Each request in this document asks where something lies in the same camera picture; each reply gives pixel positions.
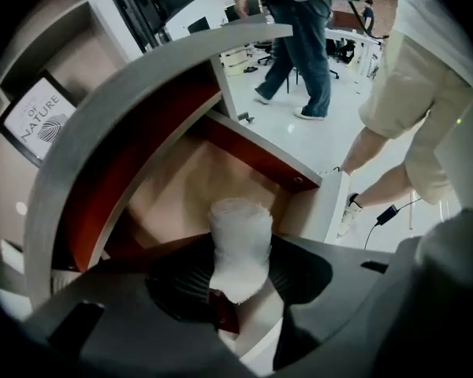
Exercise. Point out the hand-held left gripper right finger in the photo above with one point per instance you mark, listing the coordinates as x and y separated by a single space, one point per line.
299 274

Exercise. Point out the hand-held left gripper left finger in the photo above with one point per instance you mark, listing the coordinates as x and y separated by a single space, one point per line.
181 286

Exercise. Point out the small white gauze roll item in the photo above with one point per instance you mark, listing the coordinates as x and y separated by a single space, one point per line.
240 250

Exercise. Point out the wooden desk drawer white front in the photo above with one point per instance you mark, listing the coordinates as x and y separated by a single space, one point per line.
228 179

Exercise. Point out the white background desk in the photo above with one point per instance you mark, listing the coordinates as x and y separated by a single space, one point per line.
358 43

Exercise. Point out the person's white shoe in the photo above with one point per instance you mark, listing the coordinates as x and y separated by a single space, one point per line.
331 171
348 215

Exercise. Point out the black power adapter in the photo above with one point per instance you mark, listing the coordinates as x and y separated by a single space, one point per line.
387 215

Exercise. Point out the person's bare leg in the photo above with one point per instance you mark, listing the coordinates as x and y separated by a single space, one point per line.
386 187
364 148

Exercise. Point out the small metal floor stop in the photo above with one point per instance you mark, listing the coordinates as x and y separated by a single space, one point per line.
246 117

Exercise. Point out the person's beige shorts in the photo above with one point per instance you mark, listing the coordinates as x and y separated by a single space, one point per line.
410 104

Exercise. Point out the pair of dark slippers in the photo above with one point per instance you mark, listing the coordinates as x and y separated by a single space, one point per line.
250 69

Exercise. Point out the black framed leaf print picture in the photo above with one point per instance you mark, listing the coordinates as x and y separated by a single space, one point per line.
33 120

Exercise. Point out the black office chair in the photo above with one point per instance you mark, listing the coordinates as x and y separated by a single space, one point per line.
265 51
341 49

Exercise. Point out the person's white shirt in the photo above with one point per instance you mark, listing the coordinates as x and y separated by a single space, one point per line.
437 18

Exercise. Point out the beige wall shelf unit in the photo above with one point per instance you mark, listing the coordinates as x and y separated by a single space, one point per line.
43 53

